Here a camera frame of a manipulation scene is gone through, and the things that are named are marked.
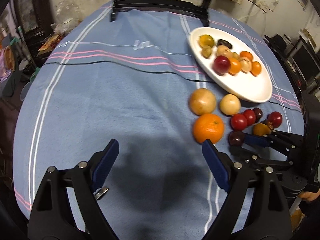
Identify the clear plastic bag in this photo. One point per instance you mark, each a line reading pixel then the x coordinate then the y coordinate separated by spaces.
pixel 68 17

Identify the red tomato front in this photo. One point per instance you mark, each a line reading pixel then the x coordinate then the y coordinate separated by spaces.
pixel 238 122

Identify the orange tangerine back left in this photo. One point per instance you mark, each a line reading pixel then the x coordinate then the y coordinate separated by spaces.
pixel 247 54

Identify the pale yellow round pear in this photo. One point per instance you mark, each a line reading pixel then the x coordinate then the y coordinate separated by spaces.
pixel 230 105

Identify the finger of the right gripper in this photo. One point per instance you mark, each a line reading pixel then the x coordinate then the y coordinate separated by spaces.
pixel 253 158
pixel 283 142

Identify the red tomato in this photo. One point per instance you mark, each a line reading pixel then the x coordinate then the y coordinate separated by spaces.
pixel 249 114
pixel 238 122

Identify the dark purple fruit on plate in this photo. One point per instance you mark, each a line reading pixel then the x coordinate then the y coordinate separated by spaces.
pixel 222 42

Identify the black desk shelf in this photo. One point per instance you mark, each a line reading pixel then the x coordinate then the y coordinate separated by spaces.
pixel 283 49

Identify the yellow green small fruit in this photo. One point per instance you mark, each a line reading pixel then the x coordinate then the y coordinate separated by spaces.
pixel 206 51

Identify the beige brown fruit on plate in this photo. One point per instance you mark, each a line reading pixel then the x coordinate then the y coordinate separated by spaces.
pixel 224 51

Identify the white round plate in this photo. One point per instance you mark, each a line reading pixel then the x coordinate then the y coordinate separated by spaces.
pixel 245 86

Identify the large tan pear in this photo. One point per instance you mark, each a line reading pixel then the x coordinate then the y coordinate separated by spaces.
pixel 202 101

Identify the orange yellow persimmon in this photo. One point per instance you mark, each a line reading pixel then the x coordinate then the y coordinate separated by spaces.
pixel 261 129

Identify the dark brown passion fruit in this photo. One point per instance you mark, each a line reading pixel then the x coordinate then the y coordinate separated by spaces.
pixel 268 123

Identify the orange tangerine front plate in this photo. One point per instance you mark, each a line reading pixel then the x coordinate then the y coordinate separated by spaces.
pixel 235 66

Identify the green yellow fruit on plate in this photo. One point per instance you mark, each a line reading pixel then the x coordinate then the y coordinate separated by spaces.
pixel 206 40

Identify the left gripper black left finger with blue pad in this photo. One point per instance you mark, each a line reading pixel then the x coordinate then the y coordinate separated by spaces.
pixel 105 164

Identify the large dark red apple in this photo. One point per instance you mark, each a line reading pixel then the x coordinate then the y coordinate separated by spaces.
pixel 221 65

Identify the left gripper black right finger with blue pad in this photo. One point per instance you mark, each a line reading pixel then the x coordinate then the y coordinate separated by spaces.
pixel 268 216

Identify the dark purple plum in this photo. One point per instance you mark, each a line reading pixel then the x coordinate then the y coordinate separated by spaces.
pixel 236 138

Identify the black computer monitor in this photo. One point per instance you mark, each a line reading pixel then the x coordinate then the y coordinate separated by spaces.
pixel 306 63

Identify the orange tangerine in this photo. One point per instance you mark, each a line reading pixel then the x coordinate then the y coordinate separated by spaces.
pixel 247 54
pixel 256 68

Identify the orange tangerine back right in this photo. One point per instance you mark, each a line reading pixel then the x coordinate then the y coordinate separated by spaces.
pixel 256 68

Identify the blue striped tablecloth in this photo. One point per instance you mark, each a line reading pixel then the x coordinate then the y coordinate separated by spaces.
pixel 128 80

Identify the small tan fruit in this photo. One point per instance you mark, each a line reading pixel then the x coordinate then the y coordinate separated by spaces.
pixel 246 64

